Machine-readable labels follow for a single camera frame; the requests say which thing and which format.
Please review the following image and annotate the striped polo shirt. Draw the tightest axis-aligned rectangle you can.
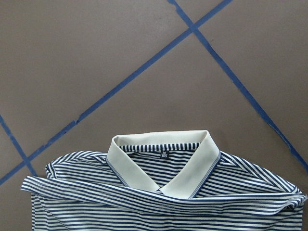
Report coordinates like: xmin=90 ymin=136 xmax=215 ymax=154
xmin=21 ymin=130 xmax=307 ymax=231

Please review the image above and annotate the blue tape line crosswise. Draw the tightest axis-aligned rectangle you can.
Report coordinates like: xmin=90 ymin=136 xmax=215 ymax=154
xmin=0 ymin=0 xmax=231 ymax=184

